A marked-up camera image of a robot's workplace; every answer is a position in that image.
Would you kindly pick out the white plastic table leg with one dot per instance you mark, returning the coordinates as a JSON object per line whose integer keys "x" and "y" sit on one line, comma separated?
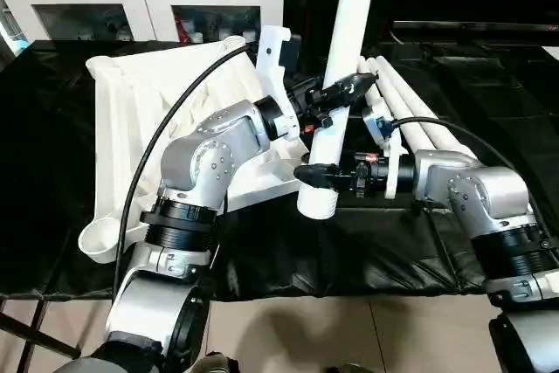
{"x": 363, "y": 68}
{"x": 436, "y": 122}
{"x": 408, "y": 106}
{"x": 349, "y": 19}

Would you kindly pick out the white plastic table top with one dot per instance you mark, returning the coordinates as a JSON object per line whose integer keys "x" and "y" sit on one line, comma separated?
{"x": 131, "y": 98}

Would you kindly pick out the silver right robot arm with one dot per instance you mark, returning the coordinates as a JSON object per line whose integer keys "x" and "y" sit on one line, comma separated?
{"x": 480, "y": 189}

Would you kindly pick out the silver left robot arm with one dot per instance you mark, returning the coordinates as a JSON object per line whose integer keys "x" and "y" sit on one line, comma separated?
{"x": 196, "y": 159}

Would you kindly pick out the black plastic mat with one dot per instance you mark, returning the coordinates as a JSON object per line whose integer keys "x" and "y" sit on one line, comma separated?
{"x": 305, "y": 259}

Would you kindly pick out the red item behind glass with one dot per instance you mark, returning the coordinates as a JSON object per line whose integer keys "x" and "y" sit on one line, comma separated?
{"x": 179, "y": 23}

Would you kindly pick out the white flat board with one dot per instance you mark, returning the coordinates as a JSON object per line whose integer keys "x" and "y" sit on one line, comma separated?
{"x": 551, "y": 52}

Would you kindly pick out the long black rail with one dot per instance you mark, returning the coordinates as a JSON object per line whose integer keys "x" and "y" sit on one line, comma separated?
{"x": 480, "y": 26}

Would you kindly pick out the black metal frame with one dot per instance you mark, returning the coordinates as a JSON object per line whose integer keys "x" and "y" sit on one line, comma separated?
{"x": 35, "y": 329}

